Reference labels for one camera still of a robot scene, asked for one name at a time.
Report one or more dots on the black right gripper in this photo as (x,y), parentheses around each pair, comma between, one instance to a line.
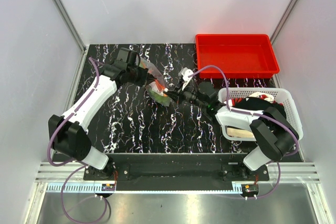
(176,90)

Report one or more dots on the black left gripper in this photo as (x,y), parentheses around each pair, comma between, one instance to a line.
(140,83)

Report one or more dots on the clear zip top bag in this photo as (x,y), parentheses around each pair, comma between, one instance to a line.
(154,73)

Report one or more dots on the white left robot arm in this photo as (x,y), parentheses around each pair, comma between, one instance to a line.
(68,132)

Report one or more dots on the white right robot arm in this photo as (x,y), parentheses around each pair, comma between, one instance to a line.
(274,135)

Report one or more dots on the black bag in basket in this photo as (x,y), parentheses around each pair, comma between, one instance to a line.
(256,104)

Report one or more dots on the beige item in basket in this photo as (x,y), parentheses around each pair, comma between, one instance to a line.
(233,132)

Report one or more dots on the red plastic bin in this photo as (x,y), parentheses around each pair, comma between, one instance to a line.
(239,56)

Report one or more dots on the white red cloth in basket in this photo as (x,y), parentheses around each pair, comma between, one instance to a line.
(264,96)

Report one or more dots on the white plastic basket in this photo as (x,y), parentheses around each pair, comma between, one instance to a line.
(275,95)

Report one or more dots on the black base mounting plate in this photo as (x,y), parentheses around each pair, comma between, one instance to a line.
(178,185)

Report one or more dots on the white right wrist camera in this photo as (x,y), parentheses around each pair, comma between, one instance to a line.
(186,75)

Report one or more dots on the aluminium frame rail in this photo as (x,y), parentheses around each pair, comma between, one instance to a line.
(287,172)

